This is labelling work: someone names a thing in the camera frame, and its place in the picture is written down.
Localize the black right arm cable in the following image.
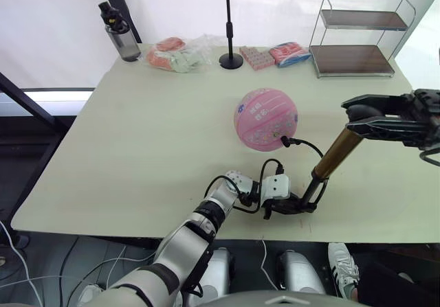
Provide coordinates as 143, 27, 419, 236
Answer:
419, 147, 440, 167

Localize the grey robot torso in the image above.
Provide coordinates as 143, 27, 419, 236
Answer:
192, 295, 358, 307

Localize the gold and black hand pump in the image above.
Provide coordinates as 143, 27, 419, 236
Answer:
301, 103, 377, 215

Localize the white sneaker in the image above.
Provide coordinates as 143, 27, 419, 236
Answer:
327, 242, 360, 299

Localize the black stand with round base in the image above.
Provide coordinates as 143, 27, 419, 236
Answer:
219, 0, 245, 69

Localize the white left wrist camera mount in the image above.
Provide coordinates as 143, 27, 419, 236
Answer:
260, 174, 292, 208

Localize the white floor cable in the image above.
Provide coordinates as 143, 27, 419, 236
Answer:
0, 217, 44, 307

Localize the silver robot right thigh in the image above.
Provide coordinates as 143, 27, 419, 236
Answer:
278, 250, 326, 294

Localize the black slanted frame bar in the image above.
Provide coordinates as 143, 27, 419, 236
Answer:
97, 0, 144, 43
0, 71, 69, 136

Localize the pink printed ball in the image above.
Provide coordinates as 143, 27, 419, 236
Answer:
233, 87, 299, 152

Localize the silver robot thigh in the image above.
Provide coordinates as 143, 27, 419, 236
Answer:
278, 250, 326, 294
202, 247, 237, 296

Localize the person's dark trouser leg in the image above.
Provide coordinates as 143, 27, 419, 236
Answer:
353, 255, 440, 307

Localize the clear bag of orange cloths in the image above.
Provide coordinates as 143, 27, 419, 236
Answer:
145, 34, 221, 73

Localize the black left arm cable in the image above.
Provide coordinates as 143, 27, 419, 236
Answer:
204, 158, 285, 215

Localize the black pump hose with needle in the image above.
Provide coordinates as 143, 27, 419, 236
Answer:
280, 135, 326, 160

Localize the silver robot left thigh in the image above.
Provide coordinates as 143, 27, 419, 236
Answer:
202, 247, 237, 296

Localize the two-tier wire shelf rack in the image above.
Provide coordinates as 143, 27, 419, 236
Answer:
308, 0, 416, 79

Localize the pink tray of small boxes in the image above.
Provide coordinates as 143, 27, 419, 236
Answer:
239, 45, 276, 71

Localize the red and blue packet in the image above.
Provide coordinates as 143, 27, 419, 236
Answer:
269, 41, 312, 68

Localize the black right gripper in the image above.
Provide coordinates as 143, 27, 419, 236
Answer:
340, 88, 440, 150

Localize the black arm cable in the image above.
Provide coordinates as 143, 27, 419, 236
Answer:
419, 147, 440, 167
204, 158, 285, 215

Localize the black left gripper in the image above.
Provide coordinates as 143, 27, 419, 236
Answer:
262, 193, 318, 220

